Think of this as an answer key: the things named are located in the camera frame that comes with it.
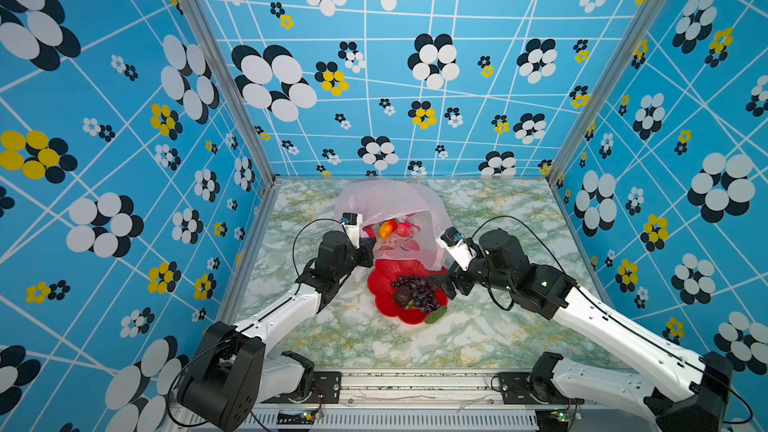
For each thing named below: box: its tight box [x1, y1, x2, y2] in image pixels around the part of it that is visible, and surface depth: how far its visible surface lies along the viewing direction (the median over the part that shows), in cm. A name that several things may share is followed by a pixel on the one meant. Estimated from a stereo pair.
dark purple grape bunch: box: [391, 275, 441, 313], surface depth 86 cm
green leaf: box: [424, 306, 448, 324], surface depth 82 cm
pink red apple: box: [396, 222, 413, 238], surface depth 101 cm
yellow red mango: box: [378, 219, 397, 239], surface depth 103 cm
